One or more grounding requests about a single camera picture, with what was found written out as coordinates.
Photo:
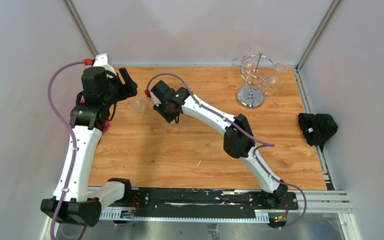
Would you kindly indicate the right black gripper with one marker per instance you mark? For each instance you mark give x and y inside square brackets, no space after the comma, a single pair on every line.
[169,118]

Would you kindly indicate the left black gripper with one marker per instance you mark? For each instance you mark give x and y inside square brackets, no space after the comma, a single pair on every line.
[130,85]

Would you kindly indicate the patterned clear wine glass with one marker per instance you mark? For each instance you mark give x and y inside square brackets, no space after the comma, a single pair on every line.
[137,104]

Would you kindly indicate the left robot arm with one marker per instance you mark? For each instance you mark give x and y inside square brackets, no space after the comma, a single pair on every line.
[70,202]

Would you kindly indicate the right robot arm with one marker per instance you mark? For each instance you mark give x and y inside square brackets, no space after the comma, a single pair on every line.
[238,139]

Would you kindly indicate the chrome wine glass rack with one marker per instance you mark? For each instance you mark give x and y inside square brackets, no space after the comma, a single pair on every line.
[254,76]

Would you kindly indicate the clear wine glass back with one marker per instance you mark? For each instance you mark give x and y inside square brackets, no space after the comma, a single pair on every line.
[254,54]

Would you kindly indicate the pink cloth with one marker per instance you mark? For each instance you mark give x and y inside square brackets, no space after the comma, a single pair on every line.
[107,123]

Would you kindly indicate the black cloth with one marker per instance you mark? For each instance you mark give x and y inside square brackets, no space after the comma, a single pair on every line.
[317,128]

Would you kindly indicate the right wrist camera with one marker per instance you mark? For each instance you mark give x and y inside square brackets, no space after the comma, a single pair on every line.
[160,93]

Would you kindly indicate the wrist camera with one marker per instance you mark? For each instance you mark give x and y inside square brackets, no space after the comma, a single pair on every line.
[160,93]
[100,60]

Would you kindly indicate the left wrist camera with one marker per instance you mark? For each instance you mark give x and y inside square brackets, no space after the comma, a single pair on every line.
[100,60]

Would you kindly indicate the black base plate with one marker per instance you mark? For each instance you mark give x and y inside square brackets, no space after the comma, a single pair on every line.
[197,204]

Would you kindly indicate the aluminium frame rail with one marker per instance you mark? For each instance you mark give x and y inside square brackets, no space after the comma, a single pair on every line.
[309,201]

